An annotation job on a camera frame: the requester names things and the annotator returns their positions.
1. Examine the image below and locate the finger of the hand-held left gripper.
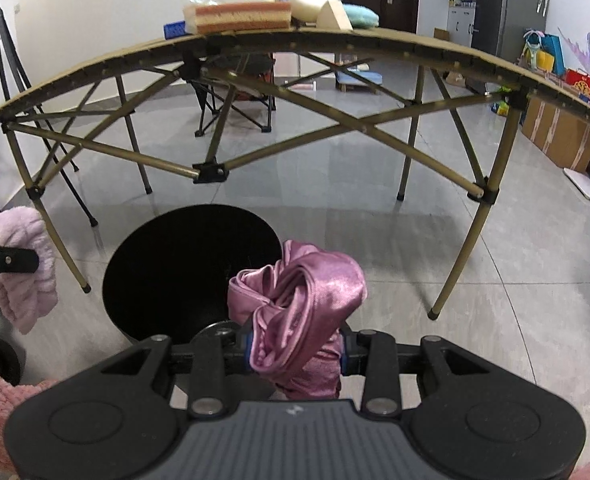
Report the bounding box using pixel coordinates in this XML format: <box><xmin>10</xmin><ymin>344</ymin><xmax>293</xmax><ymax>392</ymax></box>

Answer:
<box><xmin>0</xmin><ymin>246</ymin><xmax>41</xmax><ymax>277</ymax></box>

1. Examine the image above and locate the grey refrigerator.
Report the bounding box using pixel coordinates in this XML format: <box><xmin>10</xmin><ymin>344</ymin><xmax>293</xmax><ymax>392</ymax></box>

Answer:
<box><xmin>470</xmin><ymin>0</ymin><xmax>558</xmax><ymax>63</ymax></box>

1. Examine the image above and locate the white flat board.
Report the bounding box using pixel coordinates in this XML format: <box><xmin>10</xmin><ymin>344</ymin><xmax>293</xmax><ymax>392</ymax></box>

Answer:
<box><xmin>562</xmin><ymin>166</ymin><xmax>590</xmax><ymax>206</ymax></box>

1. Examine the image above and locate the striped layered sponge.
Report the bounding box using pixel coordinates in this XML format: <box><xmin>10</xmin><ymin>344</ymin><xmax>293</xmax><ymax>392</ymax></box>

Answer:
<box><xmin>182</xmin><ymin>1</ymin><xmax>293</xmax><ymax>36</ymax></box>

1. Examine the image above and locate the blue-topped wooden platform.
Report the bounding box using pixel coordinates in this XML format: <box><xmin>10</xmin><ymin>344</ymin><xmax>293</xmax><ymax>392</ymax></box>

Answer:
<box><xmin>335</xmin><ymin>62</ymin><xmax>383</xmax><ymax>93</ymax></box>

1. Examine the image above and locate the black trash bin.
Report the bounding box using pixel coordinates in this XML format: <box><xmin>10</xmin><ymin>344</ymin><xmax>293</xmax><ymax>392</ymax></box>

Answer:
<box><xmin>101</xmin><ymin>204</ymin><xmax>283</xmax><ymax>356</ymax></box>

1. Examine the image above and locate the white cabinet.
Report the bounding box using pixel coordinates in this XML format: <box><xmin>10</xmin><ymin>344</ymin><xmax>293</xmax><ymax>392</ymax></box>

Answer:
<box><xmin>447</xmin><ymin>0</ymin><xmax>480</xmax><ymax>46</ymax></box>

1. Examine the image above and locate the dark round object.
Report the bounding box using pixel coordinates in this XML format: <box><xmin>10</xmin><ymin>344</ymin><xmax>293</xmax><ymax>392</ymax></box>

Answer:
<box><xmin>0</xmin><ymin>327</ymin><xmax>26</xmax><ymax>387</ymax></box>

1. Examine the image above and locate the light blue fluffy cloth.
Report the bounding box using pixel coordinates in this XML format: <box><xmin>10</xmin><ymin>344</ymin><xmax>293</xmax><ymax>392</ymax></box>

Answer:
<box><xmin>342</xmin><ymin>4</ymin><xmax>380</xmax><ymax>28</ymax></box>

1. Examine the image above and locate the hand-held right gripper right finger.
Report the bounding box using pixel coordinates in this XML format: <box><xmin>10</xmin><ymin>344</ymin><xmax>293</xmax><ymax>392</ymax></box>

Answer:
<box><xmin>337</xmin><ymin>329</ymin><xmax>498</xmax><ymax>420</ymax></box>

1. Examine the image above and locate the large cardboard box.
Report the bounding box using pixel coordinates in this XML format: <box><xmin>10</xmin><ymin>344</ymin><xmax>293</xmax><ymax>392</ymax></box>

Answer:
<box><xmin>521</xmin><ymin>95</ymin><xmax>590</xmax><ymax>173</ymax></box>

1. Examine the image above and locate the black folding chair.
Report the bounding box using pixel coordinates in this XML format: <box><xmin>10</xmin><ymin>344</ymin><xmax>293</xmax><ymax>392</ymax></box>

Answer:
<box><xmin>177</xmin><ymin>52</ymin><xmax>278</xmax><ymax>137</ymax></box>

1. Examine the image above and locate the blue gift bag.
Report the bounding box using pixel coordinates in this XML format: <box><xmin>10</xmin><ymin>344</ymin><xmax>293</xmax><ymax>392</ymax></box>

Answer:
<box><xmin>542</xmin><ymin>34</ymin><xmax>566</xmax><ymax>76</ymax></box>

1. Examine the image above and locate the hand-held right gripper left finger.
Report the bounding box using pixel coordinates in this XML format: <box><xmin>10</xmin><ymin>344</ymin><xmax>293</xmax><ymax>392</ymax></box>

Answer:
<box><xmin>82</xmin><ymin>321</ymin><xmax>255</xmax><ymax>420</ymax></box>

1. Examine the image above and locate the beige wedge sponge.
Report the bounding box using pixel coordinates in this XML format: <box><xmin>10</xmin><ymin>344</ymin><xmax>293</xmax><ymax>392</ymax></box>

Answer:
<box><xmin>316</xmin><ymin>0</ymin><xmax>353</xmax><ymax>32</ymax></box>

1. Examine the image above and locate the pink satin cloth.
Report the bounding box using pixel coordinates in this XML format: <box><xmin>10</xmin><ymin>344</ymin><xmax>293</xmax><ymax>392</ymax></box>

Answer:
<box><xmin>227</xmin><ymin>240</ymin><xmax>368</xmax><ymax>401</ymax></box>

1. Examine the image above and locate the pink fluffy headband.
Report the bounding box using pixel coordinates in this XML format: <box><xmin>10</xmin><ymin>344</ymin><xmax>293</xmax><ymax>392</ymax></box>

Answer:
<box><xmin>0</xmin><ymin>206</ymin><xmax>58</xmax><ymax>335</ymax></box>

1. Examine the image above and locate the tan folding table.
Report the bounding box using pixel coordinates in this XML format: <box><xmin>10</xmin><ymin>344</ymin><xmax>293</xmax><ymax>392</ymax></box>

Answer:
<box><xmin>0</xmin><ymin>25</ymin><xmax>590</xmax><ymax>321</ymax></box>

